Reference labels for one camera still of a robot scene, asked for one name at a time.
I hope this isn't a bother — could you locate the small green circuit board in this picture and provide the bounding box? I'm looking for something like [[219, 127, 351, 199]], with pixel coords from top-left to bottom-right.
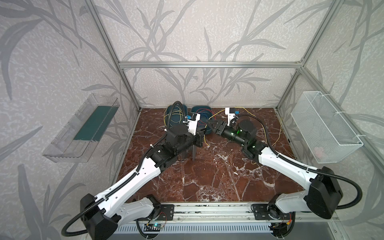
[[144, 223, 166, 232]]

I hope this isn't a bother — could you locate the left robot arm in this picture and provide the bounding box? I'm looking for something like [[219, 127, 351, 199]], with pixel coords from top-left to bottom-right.
[[61, 111, 206, 240]]

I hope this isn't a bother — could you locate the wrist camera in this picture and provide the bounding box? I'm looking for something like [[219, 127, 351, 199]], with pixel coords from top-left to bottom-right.
[[186, 112, 201, 136], [225, 108, 240, 126]]

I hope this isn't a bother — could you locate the clear plastic wall tray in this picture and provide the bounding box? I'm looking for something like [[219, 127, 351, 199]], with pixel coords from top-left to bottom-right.
[[42, 94, 120, 163]]

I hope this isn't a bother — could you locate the pink object in basket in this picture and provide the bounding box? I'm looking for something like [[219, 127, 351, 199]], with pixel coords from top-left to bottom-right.
[[313, 147, 328, 161]]

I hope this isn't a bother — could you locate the red cable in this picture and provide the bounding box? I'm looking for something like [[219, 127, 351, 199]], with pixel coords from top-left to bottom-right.
[[196, 108, 215, 121]]

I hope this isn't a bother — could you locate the yellow cable bundle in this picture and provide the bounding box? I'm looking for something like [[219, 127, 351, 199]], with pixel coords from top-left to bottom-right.
[[163, 107, 187, 127]]

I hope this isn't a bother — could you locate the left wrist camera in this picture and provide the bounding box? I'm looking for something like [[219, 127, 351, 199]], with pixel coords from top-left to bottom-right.
[[186, 112, 201, 136]]

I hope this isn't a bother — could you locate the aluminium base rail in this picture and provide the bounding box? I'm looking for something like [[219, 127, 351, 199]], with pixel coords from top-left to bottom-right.
[[86, 201, 340, 224]]

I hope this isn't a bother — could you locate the aluminium frame crossbar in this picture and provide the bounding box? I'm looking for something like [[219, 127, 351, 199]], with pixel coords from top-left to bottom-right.
[[119, 62, 301, 69]]

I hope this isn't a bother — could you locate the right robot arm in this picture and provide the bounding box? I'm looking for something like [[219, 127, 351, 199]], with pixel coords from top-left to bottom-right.
[[208, 117, 363, 219]]

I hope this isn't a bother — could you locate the teal plastic bin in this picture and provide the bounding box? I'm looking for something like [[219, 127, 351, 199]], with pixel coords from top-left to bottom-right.
[[164, 104, 188, 128], [191, 106, 214, 130]]

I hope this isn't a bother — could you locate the grey perforated cable spool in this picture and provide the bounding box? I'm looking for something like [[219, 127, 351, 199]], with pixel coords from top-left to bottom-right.
[[180, 145, 197, 161]]

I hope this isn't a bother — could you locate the white wire mesh basket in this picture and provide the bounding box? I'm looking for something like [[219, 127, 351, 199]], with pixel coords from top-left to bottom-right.
[[291, 91, 364, 164]]

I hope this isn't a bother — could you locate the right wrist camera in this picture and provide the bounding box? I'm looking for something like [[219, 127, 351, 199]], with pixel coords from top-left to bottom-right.
[[225, 108, 240, 126]]

